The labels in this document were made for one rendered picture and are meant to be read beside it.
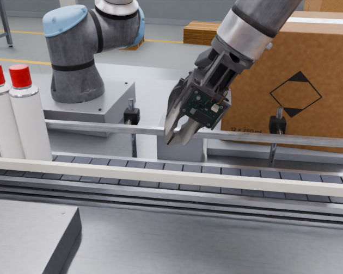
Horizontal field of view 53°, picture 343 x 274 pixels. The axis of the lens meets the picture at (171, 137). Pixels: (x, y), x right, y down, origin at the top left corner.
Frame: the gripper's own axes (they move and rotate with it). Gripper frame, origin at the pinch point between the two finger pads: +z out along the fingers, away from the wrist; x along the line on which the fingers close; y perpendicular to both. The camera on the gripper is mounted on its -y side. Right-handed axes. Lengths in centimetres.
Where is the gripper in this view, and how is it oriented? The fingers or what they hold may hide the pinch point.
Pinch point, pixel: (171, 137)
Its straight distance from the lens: 63.6
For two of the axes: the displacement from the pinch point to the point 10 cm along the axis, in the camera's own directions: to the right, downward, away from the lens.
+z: -4.9, 7.2, 4.9
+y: -1.3, 4.9, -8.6
